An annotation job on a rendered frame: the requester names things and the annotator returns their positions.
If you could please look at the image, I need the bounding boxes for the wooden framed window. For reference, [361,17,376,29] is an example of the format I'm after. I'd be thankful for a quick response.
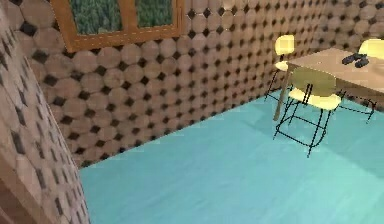
[49,0,186,54]

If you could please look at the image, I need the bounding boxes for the yellow chair black legs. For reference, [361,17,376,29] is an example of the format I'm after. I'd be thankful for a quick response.
[336,38,384,123]
[264,34,296,102]
[272,66,343,159]

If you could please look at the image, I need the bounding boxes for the light wooden table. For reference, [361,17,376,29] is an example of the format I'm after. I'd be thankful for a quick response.
[272,47,384,122]

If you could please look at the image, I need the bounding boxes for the black remote control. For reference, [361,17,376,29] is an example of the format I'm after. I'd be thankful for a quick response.
[354,57,370,69]
[341,52,366,66]

